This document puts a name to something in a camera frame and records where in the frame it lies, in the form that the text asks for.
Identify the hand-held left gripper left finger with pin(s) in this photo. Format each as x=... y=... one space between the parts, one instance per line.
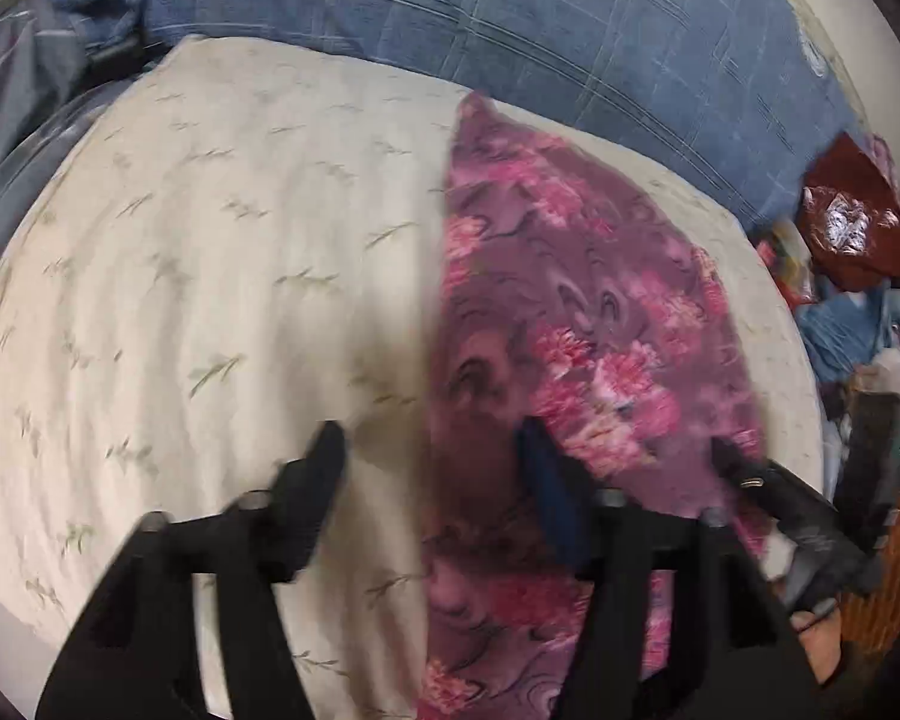
x=316 y=476

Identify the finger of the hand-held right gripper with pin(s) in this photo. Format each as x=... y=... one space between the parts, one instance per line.
x=742 y=469

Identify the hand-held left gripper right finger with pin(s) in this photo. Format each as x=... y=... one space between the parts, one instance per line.
x=553 y=499

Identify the purple floral garment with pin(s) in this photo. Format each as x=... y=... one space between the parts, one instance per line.
x=570 y=315

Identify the person's right hand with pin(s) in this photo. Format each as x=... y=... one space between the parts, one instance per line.
x=817 y=641

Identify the blue denim cloth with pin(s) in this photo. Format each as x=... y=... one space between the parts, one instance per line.
x=844 y=330

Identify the colourful crumpled cloth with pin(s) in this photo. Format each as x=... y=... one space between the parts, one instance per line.
x=784 y=262

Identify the cream leaf-print pillow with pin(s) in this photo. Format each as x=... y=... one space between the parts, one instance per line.
x=217 y=277

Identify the dark red plastic bag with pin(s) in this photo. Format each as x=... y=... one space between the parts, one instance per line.
x=859 y=229

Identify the blue plaid quilt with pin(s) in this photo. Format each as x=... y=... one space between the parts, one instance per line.
x=495 y=22

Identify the grey star-print sheet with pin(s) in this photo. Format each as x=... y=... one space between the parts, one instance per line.
x=22 y=67

